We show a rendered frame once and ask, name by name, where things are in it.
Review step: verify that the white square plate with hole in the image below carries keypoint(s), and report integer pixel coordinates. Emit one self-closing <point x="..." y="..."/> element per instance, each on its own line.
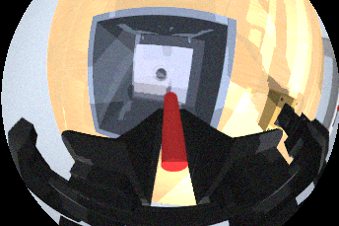
<point x="149" y="82"/>

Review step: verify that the red peg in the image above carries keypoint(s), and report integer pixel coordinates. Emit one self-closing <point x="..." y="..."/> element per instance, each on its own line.
<point x="173" y="146"/>

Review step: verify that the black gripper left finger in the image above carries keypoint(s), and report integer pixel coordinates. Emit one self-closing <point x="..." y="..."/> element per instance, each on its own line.
<point x="135" y="153"/>

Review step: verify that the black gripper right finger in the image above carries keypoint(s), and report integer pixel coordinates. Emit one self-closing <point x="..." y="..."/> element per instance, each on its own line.
<point x="211" y="152"/>

